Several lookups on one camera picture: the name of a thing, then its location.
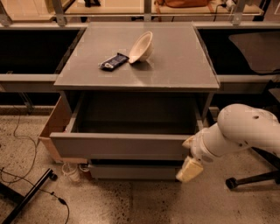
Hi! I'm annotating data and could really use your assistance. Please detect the white bowl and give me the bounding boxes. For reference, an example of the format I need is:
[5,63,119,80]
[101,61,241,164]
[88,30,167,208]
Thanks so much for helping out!
[129,31,153,64]

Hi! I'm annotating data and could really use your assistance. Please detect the grey lower drawer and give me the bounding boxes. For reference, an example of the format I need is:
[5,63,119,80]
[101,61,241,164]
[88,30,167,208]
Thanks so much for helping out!
[88,159,183,180]

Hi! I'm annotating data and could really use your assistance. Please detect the grey drawer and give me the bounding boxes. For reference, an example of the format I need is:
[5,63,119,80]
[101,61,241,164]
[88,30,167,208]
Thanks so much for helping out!
[51,92,199,160]
[88,159,183,180]

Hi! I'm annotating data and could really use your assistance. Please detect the black floor cable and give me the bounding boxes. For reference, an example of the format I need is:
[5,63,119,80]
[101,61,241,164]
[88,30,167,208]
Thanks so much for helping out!
[0,104,71,224]

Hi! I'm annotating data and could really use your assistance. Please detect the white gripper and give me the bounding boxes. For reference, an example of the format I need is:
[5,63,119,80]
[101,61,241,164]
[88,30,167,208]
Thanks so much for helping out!
[176,128,216,183]

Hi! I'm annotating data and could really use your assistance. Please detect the black chair base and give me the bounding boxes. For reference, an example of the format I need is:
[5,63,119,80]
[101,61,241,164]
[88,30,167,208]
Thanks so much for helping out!
[225,147,280,191]

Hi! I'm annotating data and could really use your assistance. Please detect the black stand leg left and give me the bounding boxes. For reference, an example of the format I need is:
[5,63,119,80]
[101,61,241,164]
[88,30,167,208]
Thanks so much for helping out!
[0,169,58,224]

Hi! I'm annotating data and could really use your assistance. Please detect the cardboard box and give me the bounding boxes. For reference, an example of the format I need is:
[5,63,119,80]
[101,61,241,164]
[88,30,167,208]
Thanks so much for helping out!
[38,98,87,164]

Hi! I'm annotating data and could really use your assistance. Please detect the grey drawer cabinet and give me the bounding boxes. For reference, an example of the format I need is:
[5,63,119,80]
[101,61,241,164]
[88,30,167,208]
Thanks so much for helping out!
[55,23,219,134]

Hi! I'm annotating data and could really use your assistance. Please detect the dark blue snack packet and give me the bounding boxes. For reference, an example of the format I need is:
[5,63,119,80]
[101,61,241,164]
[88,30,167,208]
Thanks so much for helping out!
[99,52,129,72]

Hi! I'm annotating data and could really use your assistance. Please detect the white coiled cable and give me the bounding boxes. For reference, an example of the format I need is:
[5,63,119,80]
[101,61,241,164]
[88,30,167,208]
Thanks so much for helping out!
[60,162,91,183]

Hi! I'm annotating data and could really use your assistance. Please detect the grey top drawer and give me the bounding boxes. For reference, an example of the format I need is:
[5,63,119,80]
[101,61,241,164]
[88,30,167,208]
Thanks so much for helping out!
[51,92,199,160]

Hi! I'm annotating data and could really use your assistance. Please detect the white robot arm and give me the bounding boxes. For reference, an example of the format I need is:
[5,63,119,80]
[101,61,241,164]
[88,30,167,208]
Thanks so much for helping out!
[176,104,280,183]

